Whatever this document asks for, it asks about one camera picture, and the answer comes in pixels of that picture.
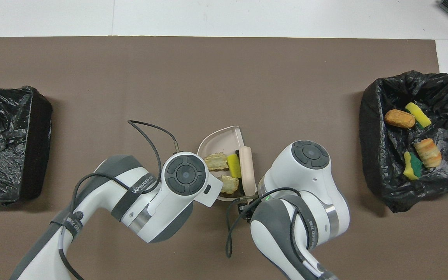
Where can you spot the pale flaky pastry piece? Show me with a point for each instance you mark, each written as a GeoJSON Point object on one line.
{"type": "Point", "coordinates": [216, 161]}

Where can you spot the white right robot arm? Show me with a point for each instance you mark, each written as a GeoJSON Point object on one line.
{"type": "Point", "coordinates": [305, 186]}

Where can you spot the crusty bread chunk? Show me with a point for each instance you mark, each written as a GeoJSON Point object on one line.
{"type": "Point", "coordinates": [428, 153]}

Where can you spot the notched yellow sponge piece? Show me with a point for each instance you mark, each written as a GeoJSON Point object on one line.
{"type": "Point", "coordinates": [419, 115]}

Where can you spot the beige hand brush black bristles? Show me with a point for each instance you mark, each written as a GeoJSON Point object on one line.
{"type": "Point", "coordinates": [246, 167]}

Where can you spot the brown paper table mat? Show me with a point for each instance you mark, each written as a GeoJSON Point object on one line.
{"type": "Point", "coordinates": [193, 77]}

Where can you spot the bin with taut black bag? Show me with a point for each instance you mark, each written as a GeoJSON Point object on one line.
{"type": "Point", "coordinates": [2, 147]}

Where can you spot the striped croissant piece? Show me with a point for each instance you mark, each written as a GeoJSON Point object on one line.
{"type": "Point", "coordinates": [230, 184]}

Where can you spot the plain yellow sponge piece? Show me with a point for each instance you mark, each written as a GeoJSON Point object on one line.
{"type": "Point", "coordinates": [234, 166]}

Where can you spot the green and yellow sponge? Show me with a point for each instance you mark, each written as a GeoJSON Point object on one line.
{"type": "Point", "coordinates": [413, 165]}

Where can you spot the bin with crumpled black bag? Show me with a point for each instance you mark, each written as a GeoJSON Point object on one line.
{"type": "Point", "coordinates": [387, 175]}

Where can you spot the beige plastic dustpan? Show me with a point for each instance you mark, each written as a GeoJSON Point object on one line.
{"type": "Point", "coordinates": [220, 142]}

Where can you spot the brown bread roll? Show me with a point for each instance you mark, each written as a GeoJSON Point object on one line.
{"type": "Point", "coordinates": [399, 119]}

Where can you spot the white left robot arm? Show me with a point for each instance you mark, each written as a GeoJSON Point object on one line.
{"type": "Point", "coordinates": [142, 202]}

